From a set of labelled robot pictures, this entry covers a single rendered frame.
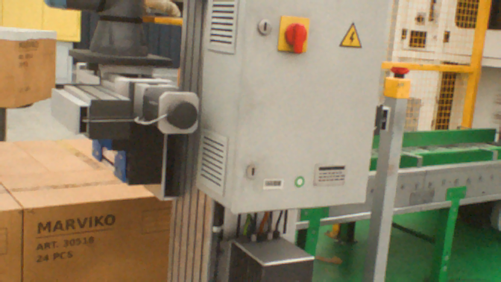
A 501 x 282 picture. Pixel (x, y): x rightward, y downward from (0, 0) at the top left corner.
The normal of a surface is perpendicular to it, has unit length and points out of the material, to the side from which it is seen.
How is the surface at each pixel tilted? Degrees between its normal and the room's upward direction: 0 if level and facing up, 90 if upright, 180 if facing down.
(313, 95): 90
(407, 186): 90
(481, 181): 90
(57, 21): 90
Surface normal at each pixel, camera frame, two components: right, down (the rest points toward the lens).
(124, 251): 0.56, 0.20
